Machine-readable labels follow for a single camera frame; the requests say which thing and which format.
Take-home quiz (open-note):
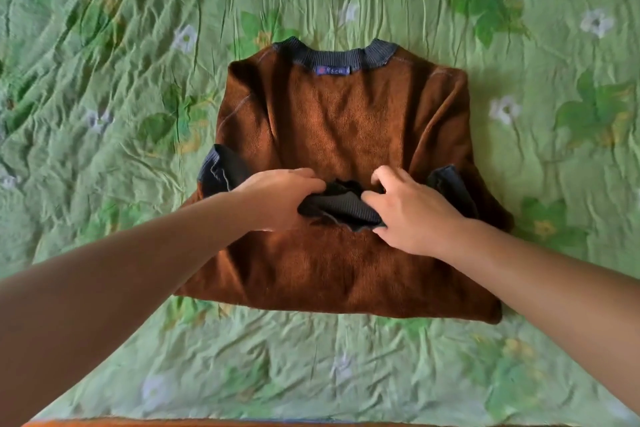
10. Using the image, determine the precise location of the person's right hand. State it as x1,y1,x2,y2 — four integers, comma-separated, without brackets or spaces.
361,165,471,258

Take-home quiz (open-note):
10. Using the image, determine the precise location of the person's left hand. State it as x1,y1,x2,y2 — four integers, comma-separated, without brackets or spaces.
235,167,327,234

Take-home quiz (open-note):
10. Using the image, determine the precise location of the brown fleece garment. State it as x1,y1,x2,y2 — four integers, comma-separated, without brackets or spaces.
175,36,515,325

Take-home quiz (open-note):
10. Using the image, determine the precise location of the person's right forearm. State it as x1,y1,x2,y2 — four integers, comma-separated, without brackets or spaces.
439,219,640,412

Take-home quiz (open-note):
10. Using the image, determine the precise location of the person's left forearm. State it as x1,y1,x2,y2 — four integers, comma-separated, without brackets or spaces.
0,191,251,427

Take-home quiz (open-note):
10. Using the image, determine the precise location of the green floral bedsheet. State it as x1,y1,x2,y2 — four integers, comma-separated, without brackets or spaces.
0,0,640,427

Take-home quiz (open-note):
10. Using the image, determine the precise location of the wooden bed frame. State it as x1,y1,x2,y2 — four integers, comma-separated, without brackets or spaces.
22,417,451,427

